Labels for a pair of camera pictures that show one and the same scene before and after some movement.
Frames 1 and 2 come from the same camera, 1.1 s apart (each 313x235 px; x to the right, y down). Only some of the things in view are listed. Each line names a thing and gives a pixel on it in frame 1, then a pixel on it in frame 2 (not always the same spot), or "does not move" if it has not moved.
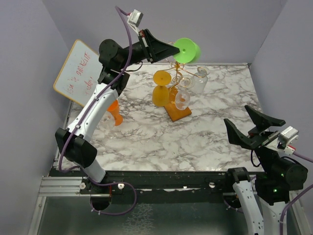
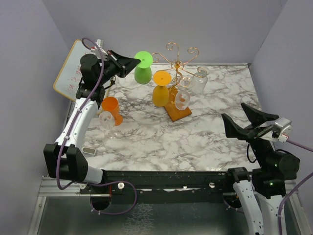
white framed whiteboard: (79, 73) does not move
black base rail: (161, 187) does not move
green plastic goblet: (190, 51) to (143, 72)
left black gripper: (159, 49) to (127, 63)
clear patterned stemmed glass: (200, 79) does not move
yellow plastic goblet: (161, 95) does not move
